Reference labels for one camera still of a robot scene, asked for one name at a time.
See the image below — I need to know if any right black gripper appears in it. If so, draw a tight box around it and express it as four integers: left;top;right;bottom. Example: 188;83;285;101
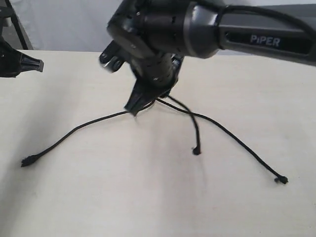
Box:
107;0;183;117

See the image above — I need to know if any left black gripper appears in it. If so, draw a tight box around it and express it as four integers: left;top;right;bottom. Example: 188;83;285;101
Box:
0;37;44;78

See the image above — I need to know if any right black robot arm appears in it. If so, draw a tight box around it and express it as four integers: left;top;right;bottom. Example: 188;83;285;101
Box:
99;0;316;115

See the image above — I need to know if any grey backdrop cloth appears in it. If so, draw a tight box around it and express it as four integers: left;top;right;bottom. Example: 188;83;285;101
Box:
12;0;316;56

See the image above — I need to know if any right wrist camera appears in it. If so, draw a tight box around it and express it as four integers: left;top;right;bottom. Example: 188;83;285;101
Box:
99;40;125;73

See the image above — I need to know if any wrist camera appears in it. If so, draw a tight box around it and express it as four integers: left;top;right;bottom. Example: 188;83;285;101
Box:
99;40;125;73
0;6;12;27

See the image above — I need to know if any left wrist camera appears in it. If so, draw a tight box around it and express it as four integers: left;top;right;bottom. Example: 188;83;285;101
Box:
0;6;12;27

